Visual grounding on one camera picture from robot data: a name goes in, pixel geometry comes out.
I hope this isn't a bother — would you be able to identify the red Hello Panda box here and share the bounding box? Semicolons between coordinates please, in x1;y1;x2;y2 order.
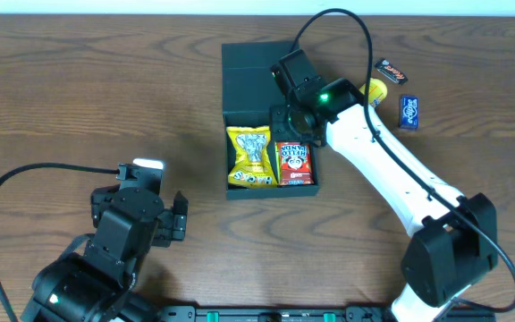
275;141;314;186

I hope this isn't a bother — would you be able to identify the black box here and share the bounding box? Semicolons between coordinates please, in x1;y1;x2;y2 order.
222;41;320;200

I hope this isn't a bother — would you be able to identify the yellow Hacks candy bag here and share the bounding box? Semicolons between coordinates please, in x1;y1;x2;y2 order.
226;126;277;189

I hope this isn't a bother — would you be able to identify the yellow candy tube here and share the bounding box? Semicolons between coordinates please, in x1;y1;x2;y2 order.
359;78;388;107

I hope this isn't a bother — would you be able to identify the black Mars chocolate bar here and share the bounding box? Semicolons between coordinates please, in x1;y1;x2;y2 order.
375;58;408;85

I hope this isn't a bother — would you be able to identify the blue Eclipse mint pack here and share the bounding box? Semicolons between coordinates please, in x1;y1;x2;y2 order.
399;95;419;130

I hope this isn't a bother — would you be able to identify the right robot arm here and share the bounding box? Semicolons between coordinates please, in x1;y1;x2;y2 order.
271;49;498;321

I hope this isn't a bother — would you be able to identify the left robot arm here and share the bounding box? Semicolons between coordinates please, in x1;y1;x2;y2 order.
21;179;189;322

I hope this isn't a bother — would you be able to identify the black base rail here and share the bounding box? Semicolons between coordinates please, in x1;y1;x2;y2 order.
149;303;498;322

